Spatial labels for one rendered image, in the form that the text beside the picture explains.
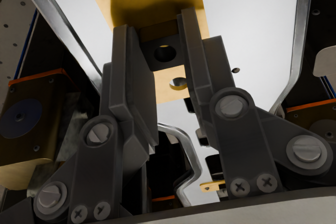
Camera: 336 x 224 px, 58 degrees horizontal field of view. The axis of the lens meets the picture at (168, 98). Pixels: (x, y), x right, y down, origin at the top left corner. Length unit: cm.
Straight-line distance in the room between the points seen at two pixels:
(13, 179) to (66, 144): 7
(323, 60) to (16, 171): 35
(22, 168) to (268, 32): 28
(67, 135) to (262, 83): 22
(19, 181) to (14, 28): 40
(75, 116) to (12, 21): 38
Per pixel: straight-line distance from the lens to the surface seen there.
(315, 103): 57
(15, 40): 73
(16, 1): 66
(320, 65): 38
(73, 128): 35
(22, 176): 37
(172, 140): 45
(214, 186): 59
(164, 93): 15
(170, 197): 74
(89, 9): 27
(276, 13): 29
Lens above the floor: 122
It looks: 39 degrees down
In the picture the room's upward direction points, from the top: 174 degrees clockwise
